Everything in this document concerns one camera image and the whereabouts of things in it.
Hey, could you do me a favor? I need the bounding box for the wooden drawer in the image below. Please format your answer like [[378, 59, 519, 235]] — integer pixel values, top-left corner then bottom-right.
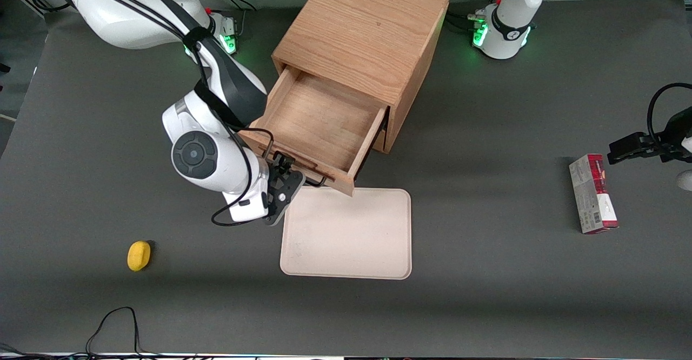
[[238, 64, 390, 197]]

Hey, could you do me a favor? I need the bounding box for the black left base cable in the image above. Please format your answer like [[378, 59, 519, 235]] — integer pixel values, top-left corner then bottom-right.
[[445, 12, 485, 32]]

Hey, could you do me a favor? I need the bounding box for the thin black floor cable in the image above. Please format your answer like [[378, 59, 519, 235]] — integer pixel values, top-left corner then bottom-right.
[[85, 306, 143, 358]]

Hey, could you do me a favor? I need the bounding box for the wooden drawer cabinet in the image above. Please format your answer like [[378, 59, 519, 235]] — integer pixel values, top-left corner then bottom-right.
[[271, 0, 449, 155]]

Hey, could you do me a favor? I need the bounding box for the yellow sponge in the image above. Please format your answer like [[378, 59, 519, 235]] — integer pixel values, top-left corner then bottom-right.
[[127, 241, 152, 272]]

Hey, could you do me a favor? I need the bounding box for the red plaid cardboard box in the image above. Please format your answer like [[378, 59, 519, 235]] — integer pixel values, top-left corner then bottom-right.
[[569, 154, 620, 235]]

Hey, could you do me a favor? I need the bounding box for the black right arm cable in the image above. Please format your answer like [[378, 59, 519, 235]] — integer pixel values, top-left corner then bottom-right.
[[30, 0, 276, 227]]

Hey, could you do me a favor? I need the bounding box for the cream rectangular tray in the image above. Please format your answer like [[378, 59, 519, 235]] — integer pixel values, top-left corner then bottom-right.
[[280, 187, 412, 281]]

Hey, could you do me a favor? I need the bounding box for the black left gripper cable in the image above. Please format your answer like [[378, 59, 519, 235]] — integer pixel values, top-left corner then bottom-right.
[[647, 82, 692, 147]]

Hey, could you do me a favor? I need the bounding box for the dark metal drawer handle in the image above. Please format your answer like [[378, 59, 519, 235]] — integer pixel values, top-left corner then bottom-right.
[[258, 141, 328, 189]]

